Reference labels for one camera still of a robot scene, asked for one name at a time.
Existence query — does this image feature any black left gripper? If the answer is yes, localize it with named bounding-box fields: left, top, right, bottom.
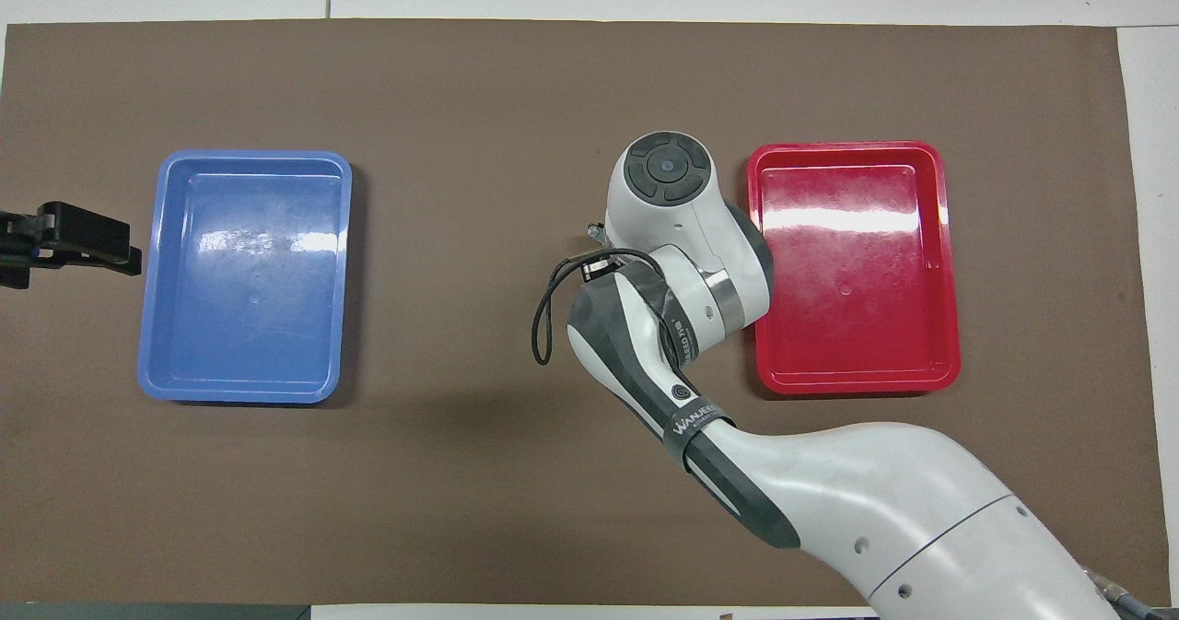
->
left=0, top=201, right=144, bottom=291

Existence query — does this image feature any red plastic tray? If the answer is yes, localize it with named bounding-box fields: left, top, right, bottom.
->
left=746, top=141, right=962, bottom=395

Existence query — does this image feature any blue plastic tray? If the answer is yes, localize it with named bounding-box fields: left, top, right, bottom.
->
left=136, top=149, right=354, bottom=405

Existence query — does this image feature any brown table mat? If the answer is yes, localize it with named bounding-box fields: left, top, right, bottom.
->
left=0, top=19, right=1171, bottom=607

